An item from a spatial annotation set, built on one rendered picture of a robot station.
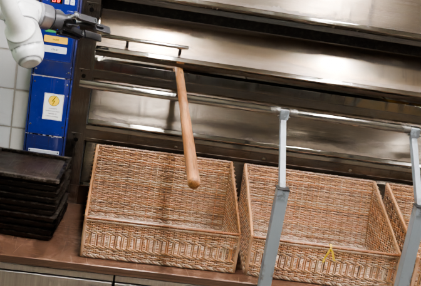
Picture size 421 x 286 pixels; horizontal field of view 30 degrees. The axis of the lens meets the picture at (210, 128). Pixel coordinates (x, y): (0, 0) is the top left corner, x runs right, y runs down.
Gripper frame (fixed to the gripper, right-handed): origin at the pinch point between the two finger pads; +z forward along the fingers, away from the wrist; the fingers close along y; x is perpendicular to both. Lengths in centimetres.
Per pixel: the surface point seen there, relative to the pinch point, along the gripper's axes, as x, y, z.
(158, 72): 8.2, 3.4, 29.8
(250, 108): 40, -34, 36
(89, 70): 3.9, 19.4, 8.8
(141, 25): -7.2, -2.7, 19.3
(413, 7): 0, -72, 100
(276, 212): 78, -34, 39
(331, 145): 40, -23, 93
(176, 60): 10.3, -10.2, 27.3
